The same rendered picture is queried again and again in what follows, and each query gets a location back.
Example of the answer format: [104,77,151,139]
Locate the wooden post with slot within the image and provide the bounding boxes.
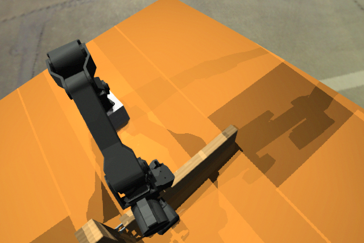
[74,219,126,243]

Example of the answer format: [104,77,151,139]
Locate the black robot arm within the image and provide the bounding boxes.
[46,39,175,237]

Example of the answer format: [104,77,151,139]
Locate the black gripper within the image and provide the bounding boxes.
[157,197,179,235]

